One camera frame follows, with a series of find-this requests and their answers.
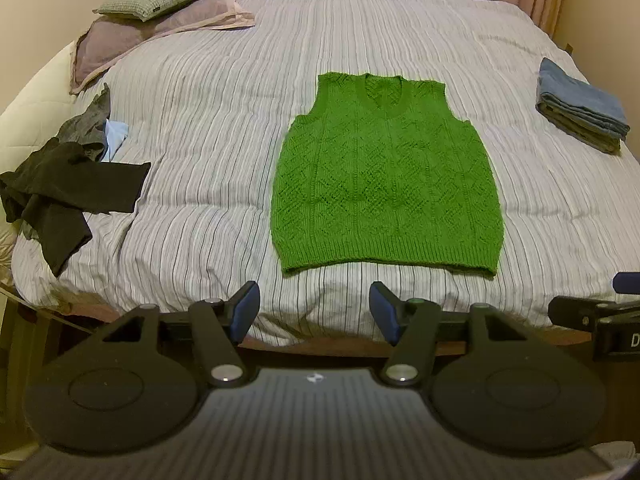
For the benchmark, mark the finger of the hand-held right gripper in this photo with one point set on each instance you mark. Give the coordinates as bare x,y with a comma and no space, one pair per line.
629,282
575,312

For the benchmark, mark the stack of folded blue clothes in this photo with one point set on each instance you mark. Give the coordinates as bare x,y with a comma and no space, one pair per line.
580,102

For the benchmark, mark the wooden bed frame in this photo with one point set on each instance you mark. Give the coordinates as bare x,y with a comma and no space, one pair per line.
320,352

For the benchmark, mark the light blue garment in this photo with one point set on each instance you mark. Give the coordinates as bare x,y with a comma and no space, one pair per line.
116,137

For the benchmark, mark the green knit vest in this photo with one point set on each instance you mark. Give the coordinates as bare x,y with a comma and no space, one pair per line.
385,185

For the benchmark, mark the striped bed cover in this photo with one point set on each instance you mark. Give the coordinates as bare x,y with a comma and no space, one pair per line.
210,110

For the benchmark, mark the black garment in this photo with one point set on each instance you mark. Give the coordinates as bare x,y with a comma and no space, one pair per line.
65,185

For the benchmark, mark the grey knit garment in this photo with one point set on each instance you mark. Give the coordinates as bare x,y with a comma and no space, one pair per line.
85,125

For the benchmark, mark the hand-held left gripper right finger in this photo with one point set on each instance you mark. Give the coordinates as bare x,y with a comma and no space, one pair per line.
384,312

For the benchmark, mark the purple pillow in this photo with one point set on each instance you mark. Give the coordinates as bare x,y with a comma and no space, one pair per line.
125,35

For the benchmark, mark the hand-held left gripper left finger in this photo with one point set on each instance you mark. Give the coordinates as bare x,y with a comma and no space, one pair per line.
246,312

